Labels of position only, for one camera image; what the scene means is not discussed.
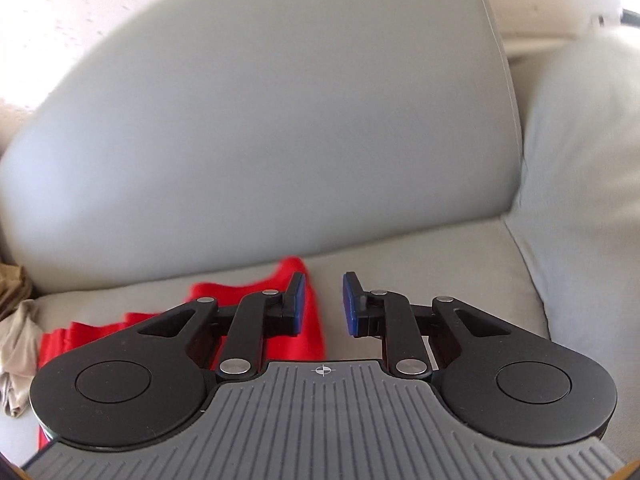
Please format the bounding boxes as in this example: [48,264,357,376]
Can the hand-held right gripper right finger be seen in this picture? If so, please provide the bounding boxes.
[342,271,513,380]

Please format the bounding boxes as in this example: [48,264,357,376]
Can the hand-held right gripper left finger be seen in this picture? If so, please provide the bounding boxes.
[137,271,307,378]

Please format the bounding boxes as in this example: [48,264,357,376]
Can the red pants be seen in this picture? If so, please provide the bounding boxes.
[36,256,327,453]

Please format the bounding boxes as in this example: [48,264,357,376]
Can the grey sofa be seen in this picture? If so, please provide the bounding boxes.
[0,0,556,411]

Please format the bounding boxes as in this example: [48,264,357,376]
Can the light blue cushion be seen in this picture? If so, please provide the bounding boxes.
[505,27,640,401]

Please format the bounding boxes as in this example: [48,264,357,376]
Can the beige garment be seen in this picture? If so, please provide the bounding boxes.
[0,299,43,403]

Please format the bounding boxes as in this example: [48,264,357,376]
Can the khaki garment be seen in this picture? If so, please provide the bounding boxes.
[0,262,35,318]

